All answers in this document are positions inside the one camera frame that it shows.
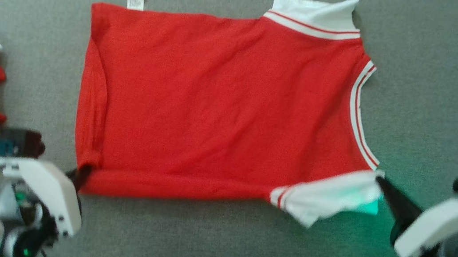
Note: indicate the red shirt with white sleeves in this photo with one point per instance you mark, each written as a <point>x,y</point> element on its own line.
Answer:
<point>222,109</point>

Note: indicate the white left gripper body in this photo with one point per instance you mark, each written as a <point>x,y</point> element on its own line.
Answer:
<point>49,193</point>

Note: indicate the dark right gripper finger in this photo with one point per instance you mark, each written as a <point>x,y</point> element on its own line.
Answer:
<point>401,209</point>

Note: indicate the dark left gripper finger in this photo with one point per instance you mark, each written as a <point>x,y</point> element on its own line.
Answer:
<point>81,175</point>

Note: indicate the grey sofa seat cushion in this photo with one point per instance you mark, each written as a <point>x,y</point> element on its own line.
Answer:
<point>213,243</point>

